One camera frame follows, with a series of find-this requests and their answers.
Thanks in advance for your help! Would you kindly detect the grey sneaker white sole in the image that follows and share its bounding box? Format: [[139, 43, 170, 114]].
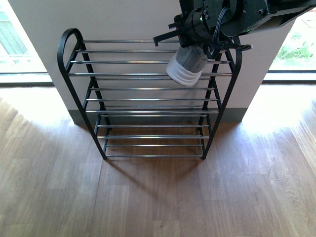
[[166, 44, 208, 87]]

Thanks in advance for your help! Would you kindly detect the black metal shoe rack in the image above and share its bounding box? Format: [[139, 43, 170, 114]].
[[57, 28, 242, 159]]

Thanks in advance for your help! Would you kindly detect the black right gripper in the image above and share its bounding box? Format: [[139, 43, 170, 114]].
[[153, 0, 222, 48]]

